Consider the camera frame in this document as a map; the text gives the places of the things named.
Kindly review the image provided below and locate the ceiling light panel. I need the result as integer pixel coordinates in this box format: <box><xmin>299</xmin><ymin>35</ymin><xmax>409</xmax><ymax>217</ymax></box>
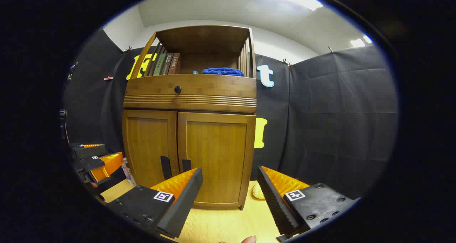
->
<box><xmin>350</xmin><ymin>35</ymin><xmax>373</xmax><ymax>48</ymax></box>

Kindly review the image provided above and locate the wooden cabinet drawer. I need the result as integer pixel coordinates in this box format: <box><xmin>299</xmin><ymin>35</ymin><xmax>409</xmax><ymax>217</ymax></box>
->
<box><xmin>123</xmin><ymin>74</ymin><xmax>257</xmax><ymax>114</ymax></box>

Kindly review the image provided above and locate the wooden cabinet door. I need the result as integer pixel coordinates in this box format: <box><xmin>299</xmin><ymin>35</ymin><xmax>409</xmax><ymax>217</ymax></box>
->
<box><xmin>177</xmin><ymin>112</ymin><xmax>256</xmax><ymax>211</ymax></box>
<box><xmin>122</xmin><ymin>109</ymin><xmax>178</xmax><ymax>188</ymax></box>

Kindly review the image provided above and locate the blue folded cloth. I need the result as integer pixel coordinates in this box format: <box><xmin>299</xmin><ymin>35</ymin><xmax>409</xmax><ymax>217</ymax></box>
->
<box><xmin>202</xmin><ymin>67</ymin><xmax>245</xmax><ymax>77</ymax></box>

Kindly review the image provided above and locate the grey-brown book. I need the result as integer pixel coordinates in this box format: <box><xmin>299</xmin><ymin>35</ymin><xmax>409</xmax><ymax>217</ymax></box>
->
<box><xmin>161</xmin><ymin>53</ymin><xmax>174</xmax><ymax>76</ymax></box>

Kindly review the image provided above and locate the white printed packet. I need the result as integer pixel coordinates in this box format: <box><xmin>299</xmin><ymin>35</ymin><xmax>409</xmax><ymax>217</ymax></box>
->
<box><xmin>121</xmin><ymin>157</ymin><xmax>137</xmax><ymax>186</ymax></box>

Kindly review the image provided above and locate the wooden double-door shoe cabinet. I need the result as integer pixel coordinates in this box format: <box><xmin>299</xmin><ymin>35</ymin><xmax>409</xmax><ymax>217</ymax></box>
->
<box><xmin>122</xmin><ymin>25</ymin><xmax>258</xmax><ymax>211</ymax></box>

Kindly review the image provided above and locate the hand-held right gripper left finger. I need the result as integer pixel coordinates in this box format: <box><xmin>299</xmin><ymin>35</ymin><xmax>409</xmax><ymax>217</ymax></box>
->
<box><xmin>107</xmin><ymin>167</ymin><xmax>203</xmax><ymax>239</ymax></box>

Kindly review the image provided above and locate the black backdrop cloth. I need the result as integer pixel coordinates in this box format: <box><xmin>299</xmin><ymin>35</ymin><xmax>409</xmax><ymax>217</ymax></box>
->
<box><xmin>62</xmin><ymin>29</ymin><xmax>399</xmax><ymax>201</ymax></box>

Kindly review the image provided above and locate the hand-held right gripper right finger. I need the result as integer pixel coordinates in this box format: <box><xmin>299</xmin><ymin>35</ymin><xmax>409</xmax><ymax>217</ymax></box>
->
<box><xmin>257</xmin><ymin>166</ymin><xmax>358</xmax><ymax>238</ymax></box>

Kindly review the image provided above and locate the round beige bun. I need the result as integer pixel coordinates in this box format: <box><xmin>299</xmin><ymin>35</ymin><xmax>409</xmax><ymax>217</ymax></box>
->
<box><xmin>252</xmin><ymin>184</ymin><xmax>266</xmax><ymax>200</ymax></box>

